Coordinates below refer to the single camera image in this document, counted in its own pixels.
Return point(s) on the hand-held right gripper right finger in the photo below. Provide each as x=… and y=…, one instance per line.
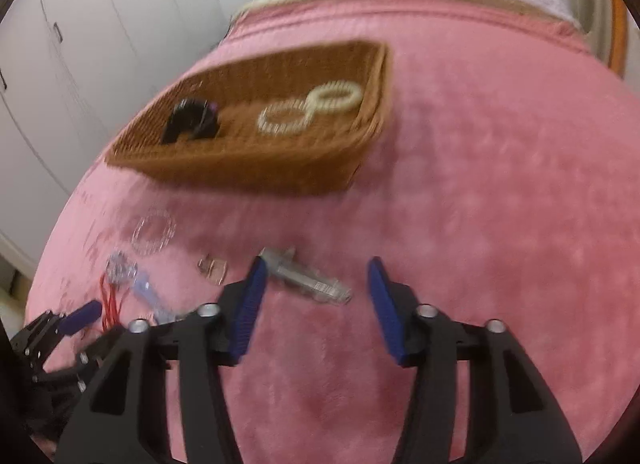
x=386, y=304

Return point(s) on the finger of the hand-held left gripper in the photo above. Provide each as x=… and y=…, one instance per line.
x=92, y=350
x=80, y=317

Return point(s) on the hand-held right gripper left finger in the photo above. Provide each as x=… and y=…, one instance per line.
x=248, y=304

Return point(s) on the silver rhinestone hair clip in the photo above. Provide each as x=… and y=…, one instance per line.
x=310, y=281

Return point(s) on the brown wicker basket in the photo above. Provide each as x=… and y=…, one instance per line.
x=280, y=154

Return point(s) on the blue crystal hair clip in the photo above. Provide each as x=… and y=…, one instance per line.
x=142, y=286

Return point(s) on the pink plush blanket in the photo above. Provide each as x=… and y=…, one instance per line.
x=475, y=194

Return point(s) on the black hair claw clip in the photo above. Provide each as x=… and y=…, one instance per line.
x=187, y=117

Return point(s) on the white wardrobe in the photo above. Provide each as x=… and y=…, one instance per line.
x=100, y=44

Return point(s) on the orange wooden frame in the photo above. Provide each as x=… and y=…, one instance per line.
x=620, y=29

